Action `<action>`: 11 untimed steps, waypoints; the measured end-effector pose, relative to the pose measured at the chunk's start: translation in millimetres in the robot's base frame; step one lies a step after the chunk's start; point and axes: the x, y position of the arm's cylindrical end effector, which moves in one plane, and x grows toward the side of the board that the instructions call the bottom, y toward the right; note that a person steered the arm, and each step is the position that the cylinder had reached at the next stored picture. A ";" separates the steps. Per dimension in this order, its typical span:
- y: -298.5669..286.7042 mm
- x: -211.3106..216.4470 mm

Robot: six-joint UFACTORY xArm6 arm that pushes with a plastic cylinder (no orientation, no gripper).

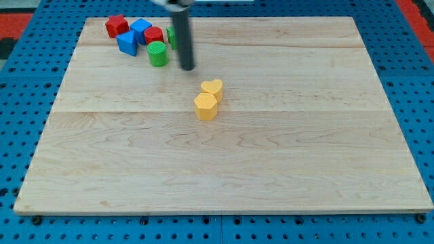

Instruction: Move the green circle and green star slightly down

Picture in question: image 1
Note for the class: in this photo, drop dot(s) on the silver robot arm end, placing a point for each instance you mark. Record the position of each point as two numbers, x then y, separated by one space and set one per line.
174 6

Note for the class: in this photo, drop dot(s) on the green star block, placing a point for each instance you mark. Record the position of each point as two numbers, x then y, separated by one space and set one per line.
171 36

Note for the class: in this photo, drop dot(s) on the red star block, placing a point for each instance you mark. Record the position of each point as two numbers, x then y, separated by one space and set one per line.
116 25

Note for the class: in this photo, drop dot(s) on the yellow hexagon block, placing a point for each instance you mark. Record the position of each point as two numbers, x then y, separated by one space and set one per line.
205 106

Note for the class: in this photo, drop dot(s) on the yellow heart block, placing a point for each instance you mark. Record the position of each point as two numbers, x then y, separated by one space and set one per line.
214 87

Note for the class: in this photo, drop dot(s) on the wooden board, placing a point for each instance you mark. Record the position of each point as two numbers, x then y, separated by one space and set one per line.
304 127

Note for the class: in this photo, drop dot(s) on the green cylinder block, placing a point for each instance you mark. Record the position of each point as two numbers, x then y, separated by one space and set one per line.
157 53

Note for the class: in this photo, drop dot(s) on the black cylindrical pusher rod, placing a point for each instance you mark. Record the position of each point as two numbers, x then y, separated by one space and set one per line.
181 24

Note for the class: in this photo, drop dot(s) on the red cylinder block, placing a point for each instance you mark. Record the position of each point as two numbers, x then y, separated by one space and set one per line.
153 33

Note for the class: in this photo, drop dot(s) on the blue triangle block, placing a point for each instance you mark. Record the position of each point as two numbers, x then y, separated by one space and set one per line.
127 43

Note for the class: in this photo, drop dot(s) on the blue cube block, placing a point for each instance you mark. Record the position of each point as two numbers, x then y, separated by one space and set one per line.
139 27

